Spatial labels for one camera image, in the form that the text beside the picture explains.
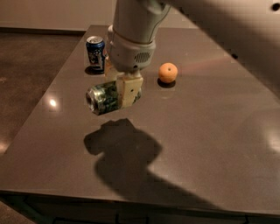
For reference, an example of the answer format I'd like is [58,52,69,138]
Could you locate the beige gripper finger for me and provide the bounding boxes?
[116,71,144,109]
[104,57,120,82]

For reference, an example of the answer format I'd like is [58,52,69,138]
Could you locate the green soda can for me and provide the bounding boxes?
[85,80,143,116]

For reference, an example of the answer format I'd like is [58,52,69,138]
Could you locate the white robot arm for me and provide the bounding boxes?
[106,0,280,95]

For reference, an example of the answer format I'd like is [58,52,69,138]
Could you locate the blue soda can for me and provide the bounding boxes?
[86,36,106,74]

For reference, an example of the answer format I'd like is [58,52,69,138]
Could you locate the orange fruit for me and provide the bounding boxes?
[158,63,179,84]

